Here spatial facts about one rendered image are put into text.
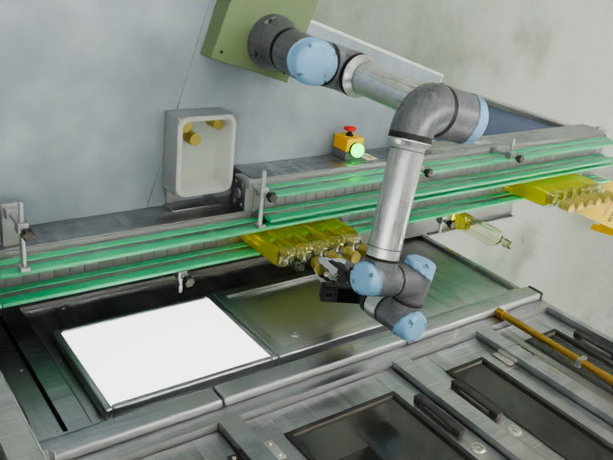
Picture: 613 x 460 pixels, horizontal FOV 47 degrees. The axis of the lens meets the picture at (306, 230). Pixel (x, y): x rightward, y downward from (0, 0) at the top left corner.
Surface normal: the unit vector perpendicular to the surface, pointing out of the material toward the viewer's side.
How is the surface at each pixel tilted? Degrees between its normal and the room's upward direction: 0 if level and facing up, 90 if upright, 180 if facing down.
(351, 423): 90
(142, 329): 90
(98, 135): 0
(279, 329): 90
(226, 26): 4
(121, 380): 90
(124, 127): 0
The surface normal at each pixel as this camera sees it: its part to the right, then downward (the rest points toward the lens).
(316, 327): 0.10, -0.91
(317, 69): 0.45, 0.43
